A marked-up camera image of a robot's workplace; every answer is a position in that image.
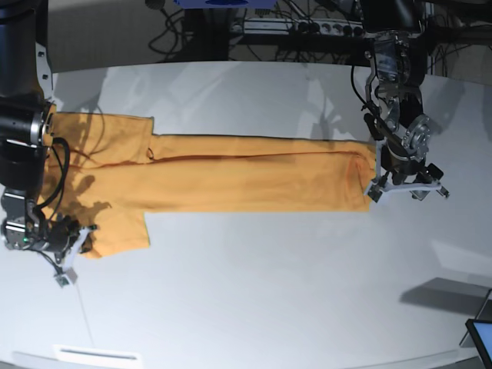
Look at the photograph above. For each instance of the tablet screen on stand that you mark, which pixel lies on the tablet screen on stand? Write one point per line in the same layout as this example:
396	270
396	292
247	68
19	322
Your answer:
478	333

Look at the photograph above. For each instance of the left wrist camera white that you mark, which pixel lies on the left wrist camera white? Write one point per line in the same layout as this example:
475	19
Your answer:
375	191

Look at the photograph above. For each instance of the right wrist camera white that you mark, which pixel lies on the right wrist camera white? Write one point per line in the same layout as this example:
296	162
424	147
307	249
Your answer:
66	278

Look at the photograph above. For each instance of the yellow T-shirt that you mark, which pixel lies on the yellow T-shirt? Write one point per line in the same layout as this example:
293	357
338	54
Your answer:
120	169

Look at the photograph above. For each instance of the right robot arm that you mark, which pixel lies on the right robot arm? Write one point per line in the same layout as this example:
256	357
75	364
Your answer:
34	163

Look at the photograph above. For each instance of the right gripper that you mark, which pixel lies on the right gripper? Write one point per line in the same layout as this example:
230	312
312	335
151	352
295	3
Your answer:
62	239

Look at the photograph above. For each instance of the white power strip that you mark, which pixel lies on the white power strip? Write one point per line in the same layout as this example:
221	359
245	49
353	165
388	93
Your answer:
285	26

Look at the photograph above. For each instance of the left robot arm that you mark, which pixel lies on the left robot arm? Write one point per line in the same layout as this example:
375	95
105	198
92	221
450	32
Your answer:
392	96

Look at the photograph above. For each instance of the white flat bar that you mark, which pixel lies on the white flat bar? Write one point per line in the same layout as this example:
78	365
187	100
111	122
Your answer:
66	349

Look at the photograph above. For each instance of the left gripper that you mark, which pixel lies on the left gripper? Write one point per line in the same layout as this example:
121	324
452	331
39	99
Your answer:
407	175

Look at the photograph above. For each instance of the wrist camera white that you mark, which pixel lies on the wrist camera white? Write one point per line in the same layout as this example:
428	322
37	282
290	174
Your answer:
375	191
66	278

